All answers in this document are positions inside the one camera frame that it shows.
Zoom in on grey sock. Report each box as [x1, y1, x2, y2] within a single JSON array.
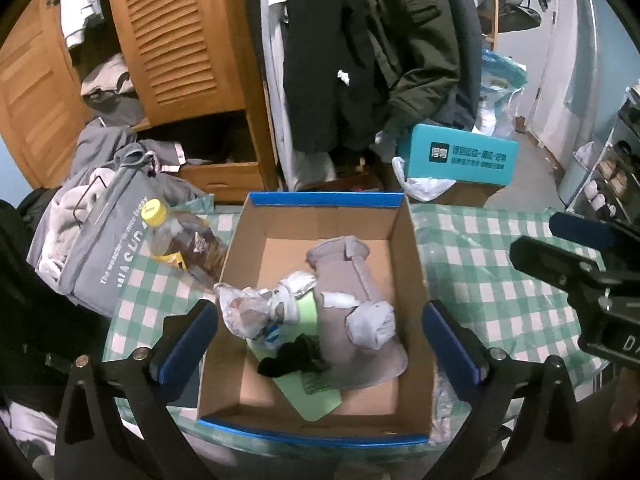
[[321, 292, 396, 351]]

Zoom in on white plastic bags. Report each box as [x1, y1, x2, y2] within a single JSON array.
[[214, 271, 317, 351]]

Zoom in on light green sheet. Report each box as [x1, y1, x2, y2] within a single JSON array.
[[250, 290, 342, 422]]

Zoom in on black sock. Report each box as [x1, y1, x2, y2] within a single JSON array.
[[257, 334, 329, 378]]

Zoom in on grey fleece cover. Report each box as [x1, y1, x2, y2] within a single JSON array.
[[306, 236, 408, 390]]

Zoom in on shoe rack with shoes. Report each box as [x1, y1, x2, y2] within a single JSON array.
[[565, 82, 639, 226]]

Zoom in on green checked tablecloth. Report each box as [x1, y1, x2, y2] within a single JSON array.
[[102, 194, 616, 461]]

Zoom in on white plastic bag under box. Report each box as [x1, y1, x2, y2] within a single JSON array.
[[392, 156, 457, 203]]

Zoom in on blue clear plastic bag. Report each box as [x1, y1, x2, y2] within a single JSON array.
[[473, 49, 528, 139]]

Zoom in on teal printed cardboard box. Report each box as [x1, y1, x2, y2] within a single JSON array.
[[397, 124, 518, 186]]

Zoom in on yellow capped drink bottle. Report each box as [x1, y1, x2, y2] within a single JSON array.
[[140, 198, 227, 288]]

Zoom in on grey tote bag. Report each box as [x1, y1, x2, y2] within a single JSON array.
[[27, 143, 158, 318]]

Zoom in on blue rimmed cardboard box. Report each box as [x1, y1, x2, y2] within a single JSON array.
[[198, 192, 435, 454]]

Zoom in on dark hanging jacket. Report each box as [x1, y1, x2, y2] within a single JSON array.
[[283, 0, 482, 154]]

